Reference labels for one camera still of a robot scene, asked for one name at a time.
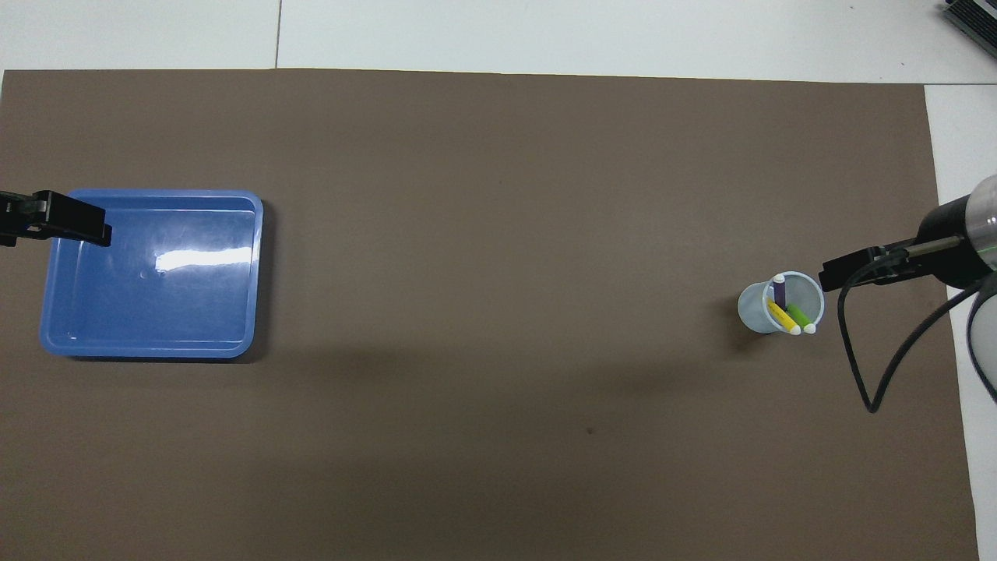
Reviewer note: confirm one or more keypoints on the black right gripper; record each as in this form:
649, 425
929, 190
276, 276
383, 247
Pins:
946, 249

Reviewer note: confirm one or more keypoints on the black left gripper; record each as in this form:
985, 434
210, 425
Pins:
23, 218

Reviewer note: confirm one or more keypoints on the green pen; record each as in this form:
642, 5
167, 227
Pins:
800, 316

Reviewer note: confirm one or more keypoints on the purple pen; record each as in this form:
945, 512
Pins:
779, 290

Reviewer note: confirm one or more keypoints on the yellow pen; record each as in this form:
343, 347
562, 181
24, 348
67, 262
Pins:
781, 316

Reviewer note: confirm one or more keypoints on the pale blue mesh cup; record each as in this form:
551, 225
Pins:
752, 310

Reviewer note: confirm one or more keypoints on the blue plastic tray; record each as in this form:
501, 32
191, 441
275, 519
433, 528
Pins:
171, 304

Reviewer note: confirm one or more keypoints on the grey keyboard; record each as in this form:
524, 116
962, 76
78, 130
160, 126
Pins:
977, 17

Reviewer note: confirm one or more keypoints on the brown table mat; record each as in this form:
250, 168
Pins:
498, 195

